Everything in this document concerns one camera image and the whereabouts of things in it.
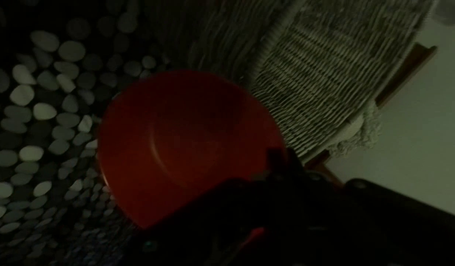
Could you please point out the white fringed cloth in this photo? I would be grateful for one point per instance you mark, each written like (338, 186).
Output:
(360, 129)

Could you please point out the grey wicker basket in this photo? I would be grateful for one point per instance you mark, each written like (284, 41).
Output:
(323, 74)

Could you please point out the orange plastic bowl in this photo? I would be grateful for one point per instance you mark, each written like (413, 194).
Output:
(183, 147)

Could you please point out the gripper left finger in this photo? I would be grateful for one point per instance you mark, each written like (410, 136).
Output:
(220, 210)

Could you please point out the dark pebble pattern bedspread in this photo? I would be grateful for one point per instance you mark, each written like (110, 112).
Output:
(46, 129)

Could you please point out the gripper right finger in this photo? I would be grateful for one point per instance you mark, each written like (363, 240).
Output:
(390, 221)

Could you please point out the brown wooden bed frame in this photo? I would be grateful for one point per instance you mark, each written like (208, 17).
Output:
(404, 74)

